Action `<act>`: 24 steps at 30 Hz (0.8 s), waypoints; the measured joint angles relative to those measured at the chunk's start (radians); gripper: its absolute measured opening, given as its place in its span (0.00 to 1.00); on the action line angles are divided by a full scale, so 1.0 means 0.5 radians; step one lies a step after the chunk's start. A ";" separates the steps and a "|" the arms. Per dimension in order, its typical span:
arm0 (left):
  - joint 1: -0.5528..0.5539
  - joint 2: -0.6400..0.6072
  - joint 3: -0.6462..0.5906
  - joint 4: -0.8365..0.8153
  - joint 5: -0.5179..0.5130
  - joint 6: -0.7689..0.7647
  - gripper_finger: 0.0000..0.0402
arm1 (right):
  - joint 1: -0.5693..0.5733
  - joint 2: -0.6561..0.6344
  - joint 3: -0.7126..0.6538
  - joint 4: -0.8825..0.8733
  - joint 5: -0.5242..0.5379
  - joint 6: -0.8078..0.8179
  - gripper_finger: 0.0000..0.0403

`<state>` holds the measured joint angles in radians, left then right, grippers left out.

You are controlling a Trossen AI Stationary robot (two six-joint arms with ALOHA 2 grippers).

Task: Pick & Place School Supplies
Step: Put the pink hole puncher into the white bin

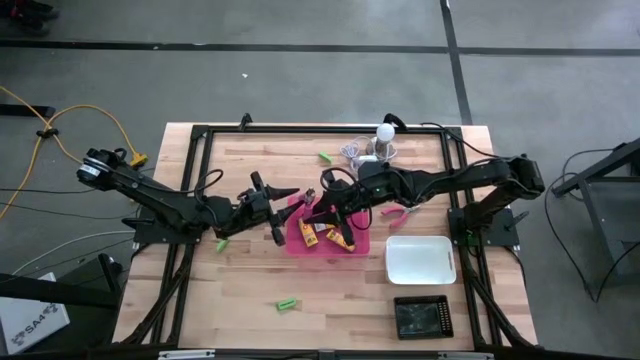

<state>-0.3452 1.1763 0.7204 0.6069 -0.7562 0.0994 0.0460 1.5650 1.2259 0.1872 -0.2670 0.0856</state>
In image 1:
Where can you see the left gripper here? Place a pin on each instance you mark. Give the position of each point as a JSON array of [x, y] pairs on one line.
[[252, 212]]

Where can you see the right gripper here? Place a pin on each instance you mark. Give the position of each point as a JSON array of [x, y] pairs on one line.
[[347, 202]]

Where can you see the green eraser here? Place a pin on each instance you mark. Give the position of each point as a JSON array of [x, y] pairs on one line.
[[286, 304], [325, 157], [222, 245]]

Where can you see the white plastic bin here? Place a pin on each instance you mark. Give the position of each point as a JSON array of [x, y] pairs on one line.
[[420, 260]]

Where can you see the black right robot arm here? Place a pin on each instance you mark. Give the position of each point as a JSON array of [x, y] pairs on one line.
[[450, 177]]

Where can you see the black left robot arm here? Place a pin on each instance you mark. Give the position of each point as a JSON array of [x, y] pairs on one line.
[[165, 200]]

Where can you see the pink translucent plastic bin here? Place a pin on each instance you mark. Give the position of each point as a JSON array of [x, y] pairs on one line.
[[362, 245]]

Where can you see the white light bulb with socket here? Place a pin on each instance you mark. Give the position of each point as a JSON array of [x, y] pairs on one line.
[[385, 132]]

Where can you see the black mesh tray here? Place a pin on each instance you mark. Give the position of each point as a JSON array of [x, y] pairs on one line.
[[422, 320]]

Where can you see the black floor stand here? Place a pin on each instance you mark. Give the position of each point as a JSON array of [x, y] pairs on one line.
[[50, 292]]

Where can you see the black metal table stand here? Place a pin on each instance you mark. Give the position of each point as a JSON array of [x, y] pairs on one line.
[[600, 220]]

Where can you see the black floor bar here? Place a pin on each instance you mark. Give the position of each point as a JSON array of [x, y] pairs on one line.
[[25, 110]]

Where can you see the white printed box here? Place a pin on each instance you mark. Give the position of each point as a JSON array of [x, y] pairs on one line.
[[30, 320]]

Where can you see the person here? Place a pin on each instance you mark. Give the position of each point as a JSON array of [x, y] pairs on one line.
[[30, 10]]

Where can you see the black aluminium table frame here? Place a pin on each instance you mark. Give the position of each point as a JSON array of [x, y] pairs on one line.
[[300, 129]]

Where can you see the black frame clamp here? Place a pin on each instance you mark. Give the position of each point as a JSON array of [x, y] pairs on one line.
[[397, 121], [245, 120]]

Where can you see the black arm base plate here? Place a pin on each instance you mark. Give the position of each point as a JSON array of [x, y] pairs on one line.
[[500, 235], [150, 235]]

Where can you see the silver bracket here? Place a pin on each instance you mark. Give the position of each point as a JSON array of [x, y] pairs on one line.
[[465, 355], [187, 354]]

